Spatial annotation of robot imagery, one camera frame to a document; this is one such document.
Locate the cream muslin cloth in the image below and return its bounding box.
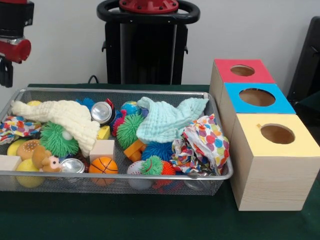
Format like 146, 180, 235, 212
11, 99, 101, 158

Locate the light blue muslin cloth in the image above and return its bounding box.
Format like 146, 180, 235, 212
136, 96, 210, 144

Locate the wooden box with three holes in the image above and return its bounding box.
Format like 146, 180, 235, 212
209, 58, 320, 212

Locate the black panel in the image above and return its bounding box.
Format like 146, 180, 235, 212
287, 16, 320, 101

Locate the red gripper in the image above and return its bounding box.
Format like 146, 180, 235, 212
0, 38, 32, 89

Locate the pale wooden cube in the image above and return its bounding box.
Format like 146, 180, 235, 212
89, 139, 116, 163

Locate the polka dot paper napkin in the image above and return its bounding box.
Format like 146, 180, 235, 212
171, 114, 230, 176

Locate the brown monkey plush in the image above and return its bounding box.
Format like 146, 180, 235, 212
31, 145, 63, 173

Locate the dark green table cloth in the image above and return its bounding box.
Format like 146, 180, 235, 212
292, 91, 320, 126
0, 83, 320, 240

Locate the green spiky ball with eyes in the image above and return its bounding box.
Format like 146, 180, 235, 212
39, 121, 80, 158

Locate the small orange basketball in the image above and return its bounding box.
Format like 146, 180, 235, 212
88, 156, 119, 187

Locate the silver mesh bin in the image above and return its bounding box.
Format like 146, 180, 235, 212
0, 87, 234, 196

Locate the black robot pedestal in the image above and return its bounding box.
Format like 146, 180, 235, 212
96, 0, 201, 85

